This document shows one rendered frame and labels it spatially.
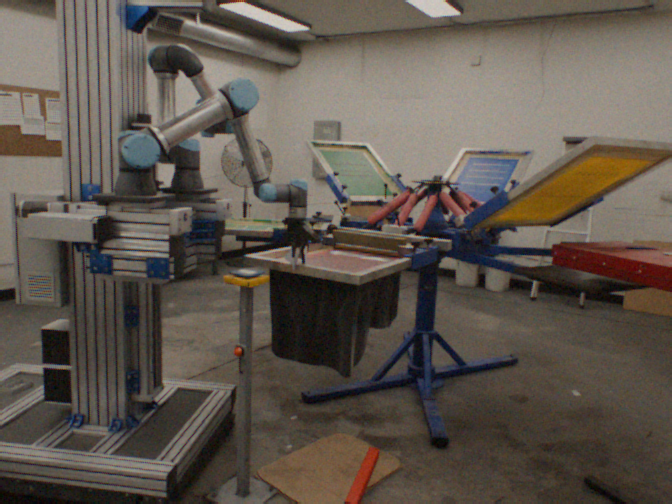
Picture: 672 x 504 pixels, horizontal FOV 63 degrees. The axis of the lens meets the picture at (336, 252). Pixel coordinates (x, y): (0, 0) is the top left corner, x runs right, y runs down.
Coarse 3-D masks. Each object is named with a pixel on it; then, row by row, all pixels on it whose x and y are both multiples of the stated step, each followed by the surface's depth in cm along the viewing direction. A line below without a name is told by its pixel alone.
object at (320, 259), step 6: (324, 252) 276; (348, 252) 279; (354, 252) 280; (312, 258) 258; (318, 258) 259; (324, 258) 260; (330, 258) 260; (336, 258) 261; (342, 258) 262; (348, 258) 262; (312, 264) 244; (318, 264) 245; (324, 264) 245
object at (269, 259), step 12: (264, 252) 249; (276, 252) 253; (288, 252) 261; (252, 264) 237; (264, 264) 233; (276, 264) 230; (288, 264) 226; (300, 264) 225; (384, 264) 233; (396, 264) 237; (408, 264) 248; (312, 276) 221; (324, 276) 218; (336, 276) 215; (348, 276) 212; (360, 276) 210; (372, 276) 218
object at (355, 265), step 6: (354, 258) 263; (360, 258) 264; (390, 258) 268; (396, 258) 269; (330, 264) 246; (336, 264) 246; (342, 264) 247; (348, 264) 248; (354, 264) 248; (360, 264) 249; (366, 264) 250; (372, 264) 250; (378, 264) 251; (348, 270) 235; (354, 270) 235; (360, 270) 236
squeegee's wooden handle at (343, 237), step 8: (336, 232) 281; (344, 232) 279; (352, 232) 277; (336, 240) 282; (344, 240) 280; (352, 240) 277; (360, 240) 275; (368, 240) 272; (376, 240) 270; (384, 240) 267; (392, 240) 265; (400, 240) 263; (376, 248) 270; (384, 248) 268; (392, 248) 266
